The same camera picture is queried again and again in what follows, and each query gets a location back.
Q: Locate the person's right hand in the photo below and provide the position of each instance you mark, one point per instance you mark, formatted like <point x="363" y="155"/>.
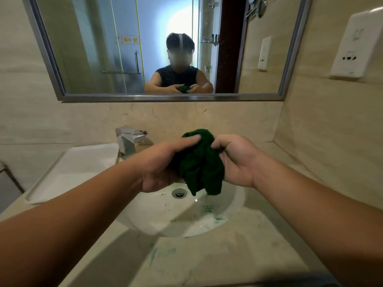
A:
<point x="239" y="161"/>

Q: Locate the person's left hand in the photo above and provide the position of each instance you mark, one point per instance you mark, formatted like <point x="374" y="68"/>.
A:
<point x="155" y="170"/>

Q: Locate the person's right thumb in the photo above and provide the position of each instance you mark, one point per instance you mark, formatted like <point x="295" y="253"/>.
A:
<point x="220" y="141"/>

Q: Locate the person's left thumb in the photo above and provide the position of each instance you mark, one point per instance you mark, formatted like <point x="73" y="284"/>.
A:
<point x="187" y="142"/>

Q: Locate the dark green cloth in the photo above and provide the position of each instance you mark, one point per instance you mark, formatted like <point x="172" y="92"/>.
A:
<point x="200" y="164"/>

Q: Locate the person's left forearm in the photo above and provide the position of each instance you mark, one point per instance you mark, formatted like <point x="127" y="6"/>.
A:
<point x="64" y="218"/>

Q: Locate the person's right forearm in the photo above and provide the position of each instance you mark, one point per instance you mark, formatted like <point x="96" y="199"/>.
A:
<point x="320" y="215"/>

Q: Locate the chrome sink drain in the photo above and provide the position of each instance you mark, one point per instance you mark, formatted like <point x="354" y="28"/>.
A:
<point x="179" y="193"/>

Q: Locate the chrome square faucet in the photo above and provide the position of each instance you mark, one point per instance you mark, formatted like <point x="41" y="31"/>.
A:
<point x="128" y="140"/>

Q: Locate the white round sink basin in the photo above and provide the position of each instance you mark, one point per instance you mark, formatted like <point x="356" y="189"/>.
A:
<point x="182" y="212"/>

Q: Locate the white rectangular tray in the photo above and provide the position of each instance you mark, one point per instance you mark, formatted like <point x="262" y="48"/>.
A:
<point x="74" y="173"/>

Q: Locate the metal rack leg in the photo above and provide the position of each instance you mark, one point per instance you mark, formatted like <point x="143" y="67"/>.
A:
<point x="10" y="176"/>

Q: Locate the silver framed wall mirror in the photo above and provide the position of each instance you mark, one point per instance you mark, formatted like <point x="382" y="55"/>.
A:
<point x="167" y="47"/>

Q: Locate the white wall socket panel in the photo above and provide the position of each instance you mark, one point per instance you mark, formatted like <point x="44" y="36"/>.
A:
<point x="356" y="44"/>

